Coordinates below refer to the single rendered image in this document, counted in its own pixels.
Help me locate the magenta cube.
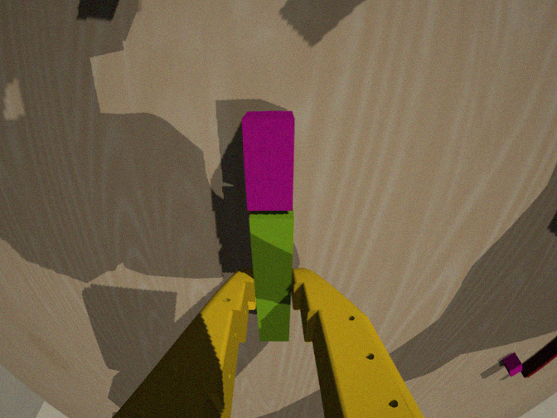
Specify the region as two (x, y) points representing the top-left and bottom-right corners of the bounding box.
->
(502, 353), (522, 377)

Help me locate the dark red long bar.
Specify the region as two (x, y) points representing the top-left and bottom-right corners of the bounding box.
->
(521, 338), (557, 378)

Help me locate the lime green rod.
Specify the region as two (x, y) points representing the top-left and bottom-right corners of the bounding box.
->
(249, 210), (294, 342)

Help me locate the magenta rod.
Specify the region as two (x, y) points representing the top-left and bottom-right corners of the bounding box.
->
(242, 111), (295, 211)

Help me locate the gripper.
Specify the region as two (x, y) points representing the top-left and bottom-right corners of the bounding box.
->
(113, 268), (424, 418)

